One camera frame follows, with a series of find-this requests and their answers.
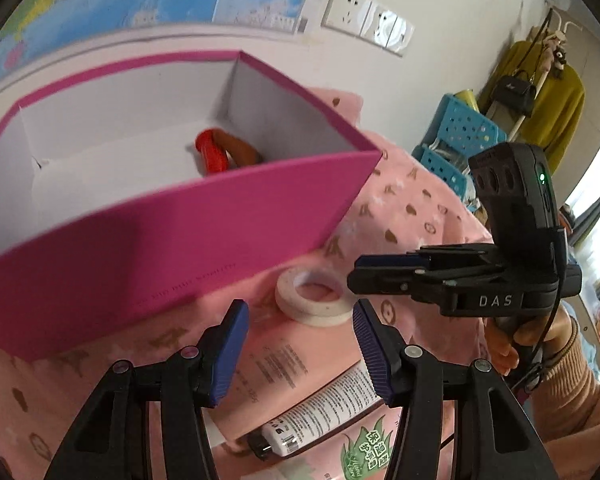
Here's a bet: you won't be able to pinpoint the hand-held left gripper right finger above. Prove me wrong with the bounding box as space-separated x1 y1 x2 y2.
351 298 558 480

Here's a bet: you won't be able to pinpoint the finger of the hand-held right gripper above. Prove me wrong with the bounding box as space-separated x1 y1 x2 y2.
355 244 497 274
346 266 461 317

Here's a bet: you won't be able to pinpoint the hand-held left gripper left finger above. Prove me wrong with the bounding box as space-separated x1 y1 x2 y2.
44 299 251 480

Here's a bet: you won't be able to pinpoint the white tube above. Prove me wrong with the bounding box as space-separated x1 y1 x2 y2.
260 360 383 458

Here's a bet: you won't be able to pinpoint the pink tube with green label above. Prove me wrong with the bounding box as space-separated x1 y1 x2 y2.
260 407 461 480

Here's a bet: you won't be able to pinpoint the pink cardboard box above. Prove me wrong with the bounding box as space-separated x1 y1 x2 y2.
0 50 385 363

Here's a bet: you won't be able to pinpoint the person's right forearm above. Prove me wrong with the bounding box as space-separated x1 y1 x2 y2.
520 312 600 480

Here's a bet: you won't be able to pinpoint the person's right hand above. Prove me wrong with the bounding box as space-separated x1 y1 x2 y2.
485 307 574 377

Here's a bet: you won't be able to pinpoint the pink tube with text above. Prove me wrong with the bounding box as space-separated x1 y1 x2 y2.
215 310 381 431

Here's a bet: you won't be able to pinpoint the white tape roll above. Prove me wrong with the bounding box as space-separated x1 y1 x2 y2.
275 266 355 327

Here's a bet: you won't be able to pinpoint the blue plastic basket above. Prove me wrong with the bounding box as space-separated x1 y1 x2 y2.
411 144 474 207
432 92 507 155

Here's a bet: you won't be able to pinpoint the yellow coat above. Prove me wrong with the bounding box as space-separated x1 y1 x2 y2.
480 40 587 172

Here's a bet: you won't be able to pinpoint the black handbag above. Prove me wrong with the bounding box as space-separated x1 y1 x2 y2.
492 72 538 117

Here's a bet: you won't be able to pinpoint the brown wooden massager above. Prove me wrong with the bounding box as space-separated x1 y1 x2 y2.
217 130 264 168

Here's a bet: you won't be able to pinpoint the white coat rack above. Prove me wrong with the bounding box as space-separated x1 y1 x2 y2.
500 6 581 142

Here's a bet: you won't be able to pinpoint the red plastic tool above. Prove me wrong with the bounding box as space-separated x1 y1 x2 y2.
195 130 231 177

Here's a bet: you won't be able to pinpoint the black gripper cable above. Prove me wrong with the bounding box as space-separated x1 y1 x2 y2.
510 230 569 397

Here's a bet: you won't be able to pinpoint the white wall sockets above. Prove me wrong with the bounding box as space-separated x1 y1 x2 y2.
360 2 416 57

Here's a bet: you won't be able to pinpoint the white wall socket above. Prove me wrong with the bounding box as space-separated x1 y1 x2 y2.
322 0 374 37

